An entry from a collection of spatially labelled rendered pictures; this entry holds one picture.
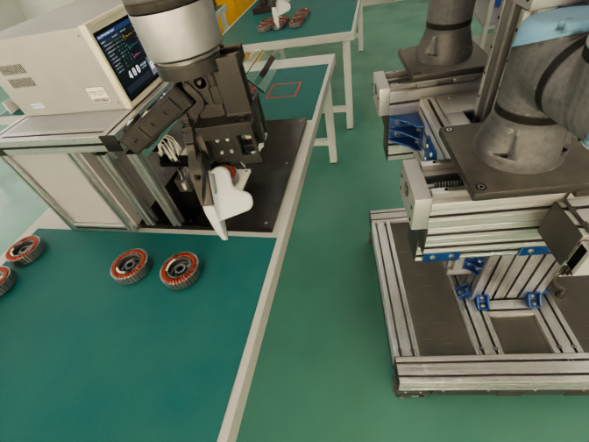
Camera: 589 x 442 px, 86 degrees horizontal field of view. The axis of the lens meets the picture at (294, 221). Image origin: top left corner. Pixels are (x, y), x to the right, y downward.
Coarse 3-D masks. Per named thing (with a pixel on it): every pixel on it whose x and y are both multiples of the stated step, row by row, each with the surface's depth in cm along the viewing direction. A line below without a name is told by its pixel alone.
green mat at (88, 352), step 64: (64, 256) 104; (256, 256) 90; (0, 320) 90; (64, 320) 86; (128, 320) 83; (192, 320) 80; (0, 384) 76; (64, 384) 74; (128, 384) 71; (192, 384) 69
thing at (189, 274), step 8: (176, 256) 91; (184, 256) 90; (192, 256) 90; (168, 264) 89; (176, 264) 91; (192, 264) 88; (200, 264) 89; (160, 272) 88; (168, 272) 88; (176, 272) 88; (184, 272) 88; (192, 272) 86; (200, 272) 89; (168, 280) 85; (176, 280) 85; (184, 280) 85; (192, 280) 86; (168, 288) 87; (176, 288) 86; (184, 288) 86
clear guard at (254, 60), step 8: (248, 56) 115; (256, 56) 113; (264, 56) 116; (248, 64) 109; (256, 64) 110; (264, 64) 113; (272, 64) 116; (248, 72) 105; (256, 72) 107; (272, 72) 113; (248, 80) 103; (256, 80) 105; (264, 80) 108; (264, 88) 106
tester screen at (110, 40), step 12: (120, 24) 82; (96, 36) 75; (108, 36) 78; (120, 36) 82; (132, 36) 86; (108, 48) 78; (120, 48) 82; (132, 48) 86; (120, 60) 82; (132, 60) 86; (144, 60) 90; (120, 72) 82; (144, 72) 90; (144, 84) 90
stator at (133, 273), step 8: (136, 248) 96; (120, 256) 95; (128, 256) 95; (136, 256) 95; (144, 256) 93; (112, 264) 93; (120, 264) 93; (128, 264) 94; (136, 264) 93; (144, 264) 91; (112, 272) 91; (120, 272) 90; (128, 272) 90; (136, 272) 90; (144, 272) 91; (120, 280) 89; (128, 280) 90; (136, 280) 90
